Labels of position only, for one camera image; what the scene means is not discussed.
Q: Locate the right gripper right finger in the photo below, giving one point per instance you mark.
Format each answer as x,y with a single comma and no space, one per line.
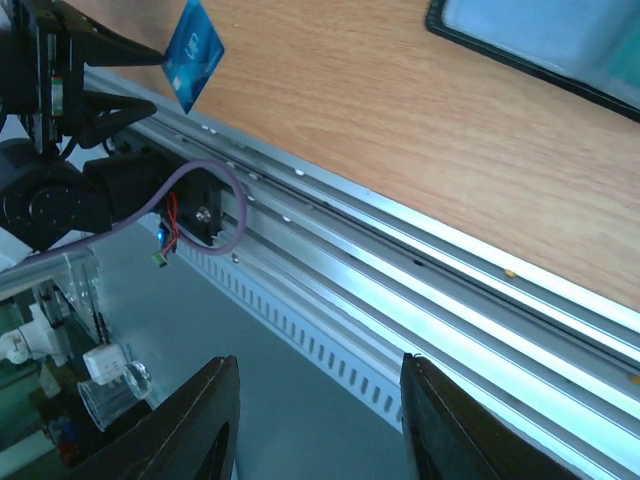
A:
449,435

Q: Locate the black leather card holder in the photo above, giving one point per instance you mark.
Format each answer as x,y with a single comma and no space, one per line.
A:
589,48

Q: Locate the white power adapter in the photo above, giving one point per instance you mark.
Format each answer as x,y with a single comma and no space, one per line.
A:
105,363

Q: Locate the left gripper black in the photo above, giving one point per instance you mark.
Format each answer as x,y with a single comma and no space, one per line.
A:
44,48

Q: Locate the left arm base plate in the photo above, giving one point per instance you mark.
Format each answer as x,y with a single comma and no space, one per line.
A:
199,210

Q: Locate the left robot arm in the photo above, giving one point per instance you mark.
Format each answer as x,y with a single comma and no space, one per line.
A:
43,197

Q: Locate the aluminium rail frame front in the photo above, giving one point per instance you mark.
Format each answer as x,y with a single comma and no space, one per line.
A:
555,362

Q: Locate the blue card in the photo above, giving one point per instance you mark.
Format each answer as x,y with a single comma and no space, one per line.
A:
193,53

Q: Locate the clear plastic cup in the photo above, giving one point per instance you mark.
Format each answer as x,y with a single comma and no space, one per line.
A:
108,398

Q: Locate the grey slotted cable duct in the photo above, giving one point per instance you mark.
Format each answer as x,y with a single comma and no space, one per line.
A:
304,328

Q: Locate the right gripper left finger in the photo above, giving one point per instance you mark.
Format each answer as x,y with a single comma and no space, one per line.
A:
191,435

